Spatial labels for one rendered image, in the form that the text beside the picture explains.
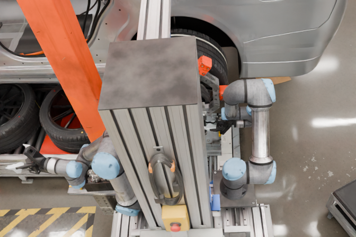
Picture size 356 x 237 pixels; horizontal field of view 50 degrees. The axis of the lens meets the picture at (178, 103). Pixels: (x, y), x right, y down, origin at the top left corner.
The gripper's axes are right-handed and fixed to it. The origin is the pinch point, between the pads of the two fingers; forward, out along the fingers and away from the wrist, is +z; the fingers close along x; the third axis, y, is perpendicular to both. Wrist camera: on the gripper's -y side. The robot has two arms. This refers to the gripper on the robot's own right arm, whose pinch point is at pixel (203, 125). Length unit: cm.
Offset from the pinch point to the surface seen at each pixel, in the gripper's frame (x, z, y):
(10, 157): -9, 150, -44
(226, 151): -27, -15, -75
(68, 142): -17, 104, -39
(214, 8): -46, -10, 53
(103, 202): 22, 76, -60
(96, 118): 4, 63, 17
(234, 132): -45, -23, -75
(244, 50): -45, -28, 18
